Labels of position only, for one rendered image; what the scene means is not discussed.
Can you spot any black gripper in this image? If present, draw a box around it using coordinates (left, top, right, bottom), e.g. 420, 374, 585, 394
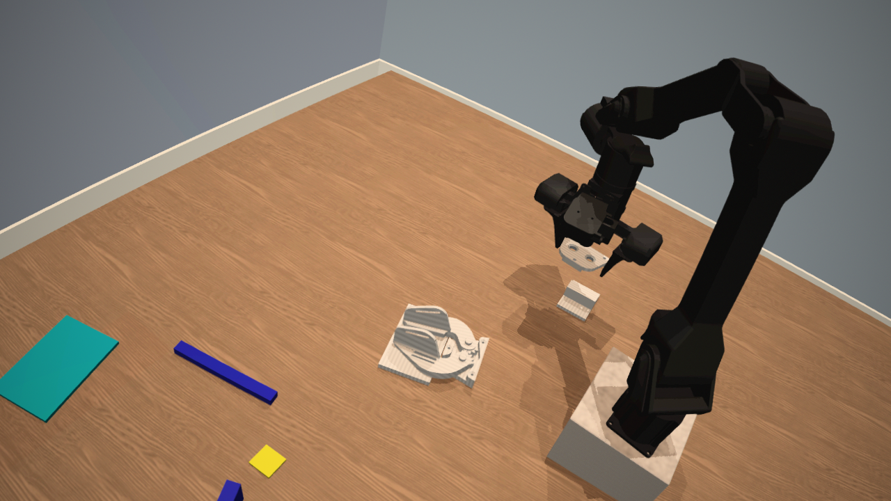
534, 170, 663, 277

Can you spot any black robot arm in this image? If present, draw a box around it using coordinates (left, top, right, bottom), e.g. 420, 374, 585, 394
560, 58, 835, 458

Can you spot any teal flat rectangular plate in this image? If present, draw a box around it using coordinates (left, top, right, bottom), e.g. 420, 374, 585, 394
0, 315, 119, 423

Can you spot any blue long bar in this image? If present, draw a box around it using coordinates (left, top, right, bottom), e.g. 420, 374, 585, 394
173, 340, 278, 406

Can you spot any yellow square plate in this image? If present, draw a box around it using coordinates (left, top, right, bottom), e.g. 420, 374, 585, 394
249, 445, 286, 479

